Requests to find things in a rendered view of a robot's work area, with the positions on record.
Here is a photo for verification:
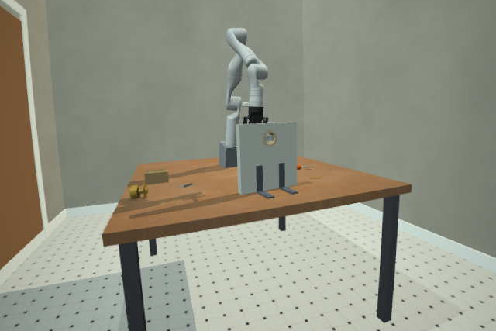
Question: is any tan rectangular box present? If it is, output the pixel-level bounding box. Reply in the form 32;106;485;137
145;168;169;184

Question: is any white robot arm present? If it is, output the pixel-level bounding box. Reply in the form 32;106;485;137
225;28;268;147

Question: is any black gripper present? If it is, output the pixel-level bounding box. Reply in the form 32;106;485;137
243;106;268;124

